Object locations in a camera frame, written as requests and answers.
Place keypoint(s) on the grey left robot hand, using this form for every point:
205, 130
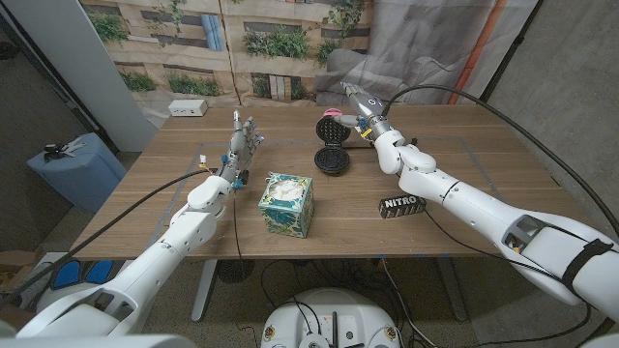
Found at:
238, 150

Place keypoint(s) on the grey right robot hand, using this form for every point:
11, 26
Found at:
368, 108

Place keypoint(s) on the pink mini sandwich press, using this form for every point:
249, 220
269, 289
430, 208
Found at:
332, 160

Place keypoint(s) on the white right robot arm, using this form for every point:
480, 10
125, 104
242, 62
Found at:
474, 203

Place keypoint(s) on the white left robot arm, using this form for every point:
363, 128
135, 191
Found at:
159, 261

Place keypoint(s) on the white power strip box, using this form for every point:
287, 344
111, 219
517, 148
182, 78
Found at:
187, 107

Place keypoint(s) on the teal leaf print tissue box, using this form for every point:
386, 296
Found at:
285, 215

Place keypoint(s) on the black Nitro golf ball box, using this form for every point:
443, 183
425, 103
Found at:
402, 205

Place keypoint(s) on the brown cardboard box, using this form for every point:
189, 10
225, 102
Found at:
14, 263

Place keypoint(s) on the black round floor disc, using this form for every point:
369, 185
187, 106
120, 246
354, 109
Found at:
236, 270

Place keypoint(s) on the white table leg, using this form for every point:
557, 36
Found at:
203, 290

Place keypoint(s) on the blue fabric ottoman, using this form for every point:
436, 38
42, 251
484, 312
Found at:
79, 176

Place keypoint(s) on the white square pillar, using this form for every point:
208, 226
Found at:
82, 63

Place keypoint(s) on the bunch of keys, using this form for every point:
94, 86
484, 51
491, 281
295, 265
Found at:
58, 150

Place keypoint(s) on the white robot torso base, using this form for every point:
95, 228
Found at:
331, 314

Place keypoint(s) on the white foot pedal blue pads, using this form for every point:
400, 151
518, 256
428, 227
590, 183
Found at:
82, 273

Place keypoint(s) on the grey table leg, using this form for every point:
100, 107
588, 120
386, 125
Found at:
452, 290

